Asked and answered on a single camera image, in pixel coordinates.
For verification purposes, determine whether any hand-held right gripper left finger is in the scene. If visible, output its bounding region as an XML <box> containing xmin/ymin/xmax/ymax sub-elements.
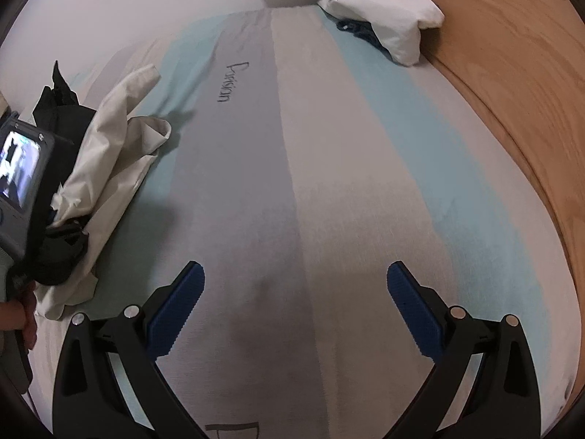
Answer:
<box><xmin>51</xmin><ymin>260</ymin><xmax>206</xmax><ymax>439</ymax></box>

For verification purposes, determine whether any black and white hooded jacket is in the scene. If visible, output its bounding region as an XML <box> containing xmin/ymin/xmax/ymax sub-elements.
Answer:
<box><xmin>32</xmin><ymin>59</ymin><xmax>173</xmax><ymax>321</ymax></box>

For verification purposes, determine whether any striped bed sheet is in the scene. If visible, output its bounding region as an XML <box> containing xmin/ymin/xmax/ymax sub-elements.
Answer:
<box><xmin>9</xmin><ymin>5</ymin><xmax>577</xmax><ymax>439</ymax></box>

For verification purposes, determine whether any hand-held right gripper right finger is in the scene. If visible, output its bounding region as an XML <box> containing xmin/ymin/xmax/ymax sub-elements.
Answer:
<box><xmin>386</xmin><ymin>260</ymin><xmax>546</xmax><ymax>439</ymax></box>

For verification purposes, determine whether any white plastic bag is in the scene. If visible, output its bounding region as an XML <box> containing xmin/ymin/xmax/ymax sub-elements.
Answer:
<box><xmin>317</xmin><ymin>0</ymin><xmax>445</xmax><ymax>65</ymax></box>

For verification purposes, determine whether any person's left hand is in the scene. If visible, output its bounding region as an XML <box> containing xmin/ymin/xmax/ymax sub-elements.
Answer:
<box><xmin>0</xmin><ymin>289</ymin><xmax>40</xmax><ymax>354</ymax></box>

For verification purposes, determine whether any dark blue denim garment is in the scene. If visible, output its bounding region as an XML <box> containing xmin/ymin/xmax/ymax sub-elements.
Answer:
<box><xmin>337</xmin><ymin>17</ymin><xmax>394</xmax><ymax>60</ymax></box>

